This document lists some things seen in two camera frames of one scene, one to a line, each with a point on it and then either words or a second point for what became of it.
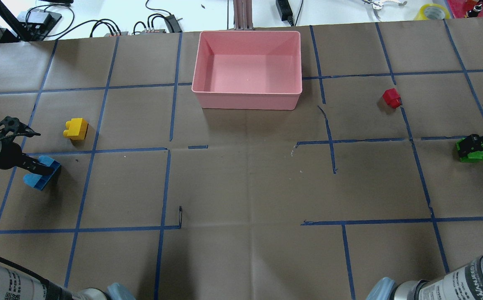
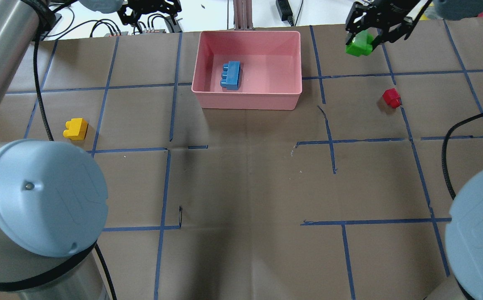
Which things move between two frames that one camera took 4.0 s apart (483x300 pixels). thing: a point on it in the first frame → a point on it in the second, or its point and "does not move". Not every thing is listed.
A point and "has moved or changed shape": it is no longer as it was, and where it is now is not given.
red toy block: x=391 y=97 does not move
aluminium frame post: x=242 y=11 does not move
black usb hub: x=175 y=25 does not move
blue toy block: x=41 y=182 has moved or changed shape
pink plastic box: x=260 y=70 does not move
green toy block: x=474 y=156 → x=362 y=44
